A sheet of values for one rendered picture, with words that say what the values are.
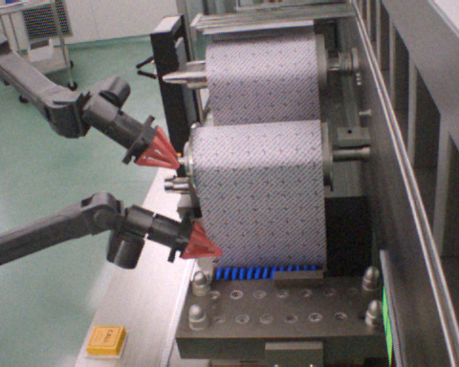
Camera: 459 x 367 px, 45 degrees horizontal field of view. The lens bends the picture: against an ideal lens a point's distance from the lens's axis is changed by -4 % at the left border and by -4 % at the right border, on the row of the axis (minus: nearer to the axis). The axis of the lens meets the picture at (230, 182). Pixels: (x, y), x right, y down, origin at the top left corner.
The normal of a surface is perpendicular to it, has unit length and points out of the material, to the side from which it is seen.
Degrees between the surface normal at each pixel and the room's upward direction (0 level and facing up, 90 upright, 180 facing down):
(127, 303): 0
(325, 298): 0
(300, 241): 90
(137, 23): 90
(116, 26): 90
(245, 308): 0
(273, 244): 90
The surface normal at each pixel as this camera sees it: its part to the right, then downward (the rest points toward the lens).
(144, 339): -0.13, -0.86
